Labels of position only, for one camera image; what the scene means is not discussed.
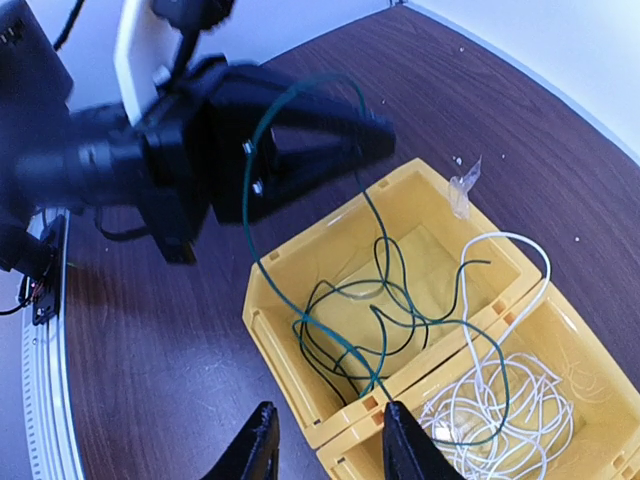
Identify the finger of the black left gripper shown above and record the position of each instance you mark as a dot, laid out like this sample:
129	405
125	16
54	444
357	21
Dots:
331	103
271	179

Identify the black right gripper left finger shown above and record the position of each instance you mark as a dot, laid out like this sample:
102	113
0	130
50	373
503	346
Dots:
253	454

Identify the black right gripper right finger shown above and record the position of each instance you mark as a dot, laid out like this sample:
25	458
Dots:
408	452

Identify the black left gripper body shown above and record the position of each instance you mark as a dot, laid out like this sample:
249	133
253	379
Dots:
194	138

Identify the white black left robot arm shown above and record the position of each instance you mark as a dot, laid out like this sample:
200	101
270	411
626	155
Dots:
52	157

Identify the clear tape scrap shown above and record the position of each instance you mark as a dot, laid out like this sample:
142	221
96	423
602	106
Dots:
459	188

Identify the yellow bin left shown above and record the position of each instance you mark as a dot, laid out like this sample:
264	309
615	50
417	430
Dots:
361	305

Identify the yellow bin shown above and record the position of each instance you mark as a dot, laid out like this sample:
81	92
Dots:
361	305
552	404

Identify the yellow bin middle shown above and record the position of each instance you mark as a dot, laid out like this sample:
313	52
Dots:
552	404

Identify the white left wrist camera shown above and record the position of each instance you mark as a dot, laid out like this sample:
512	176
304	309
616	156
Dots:
155	41

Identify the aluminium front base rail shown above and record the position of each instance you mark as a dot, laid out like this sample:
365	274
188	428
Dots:
48	419

